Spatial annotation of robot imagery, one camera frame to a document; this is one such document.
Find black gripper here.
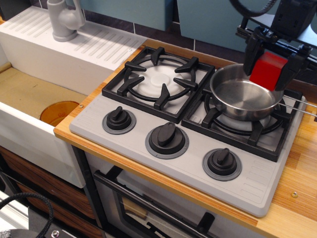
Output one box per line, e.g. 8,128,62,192
235,0,317,91

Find red cube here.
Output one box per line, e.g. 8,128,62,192
250,52,288,91

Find small steel pan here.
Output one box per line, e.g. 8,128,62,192
210,64,302,121

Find black right stove knob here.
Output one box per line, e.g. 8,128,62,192
202,148,242,181

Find black stove knob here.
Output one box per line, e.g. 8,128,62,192
102,106,137,135
145,122,189,160
202,148,242,181

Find grey toy stove top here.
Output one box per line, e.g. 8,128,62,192
68,47,308,218

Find black middle stove knob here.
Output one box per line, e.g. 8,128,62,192
145,122,189,160

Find black left stove knob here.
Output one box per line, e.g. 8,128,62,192
102,106,137,135

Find black right burner grate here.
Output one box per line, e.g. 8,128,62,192
181,86,304,162

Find black burner grate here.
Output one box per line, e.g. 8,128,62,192
102,47,215,123
181,86,304,162

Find black left burner grate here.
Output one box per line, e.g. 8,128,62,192
102,47,215,123

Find grey toy faucet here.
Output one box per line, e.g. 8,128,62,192
47,0,85,42

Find orange translucent plate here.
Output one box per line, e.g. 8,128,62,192
40,101,79,126

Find white toy sink unit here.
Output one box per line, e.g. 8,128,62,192
0,6,145,188

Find wooden drawer fronts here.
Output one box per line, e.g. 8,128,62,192
0,146,104,238

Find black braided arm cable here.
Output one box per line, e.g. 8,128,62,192
229,0,277,17

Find oven door with handle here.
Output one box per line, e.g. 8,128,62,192
93,166,261,238

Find black braided foreground cable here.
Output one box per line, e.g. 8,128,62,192
0,192,54,238

